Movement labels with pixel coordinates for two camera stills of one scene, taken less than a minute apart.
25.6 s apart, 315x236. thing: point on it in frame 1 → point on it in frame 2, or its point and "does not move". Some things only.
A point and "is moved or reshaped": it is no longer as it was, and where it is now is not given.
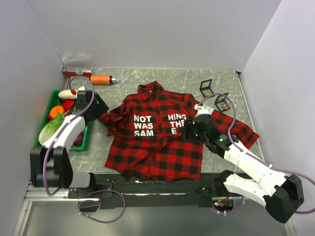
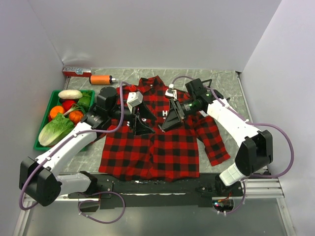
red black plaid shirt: (145, 132) is moved or reshaped
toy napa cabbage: (49, 129) does not move
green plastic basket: (54, 101) does not move
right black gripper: (190, 125) → (172, 119)
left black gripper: (101, 106) → (137, 126)
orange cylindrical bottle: (102, 79) does not move
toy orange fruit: (55, 110) does not move
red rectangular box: (77, 71) does not move
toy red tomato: (68, 103) does not move
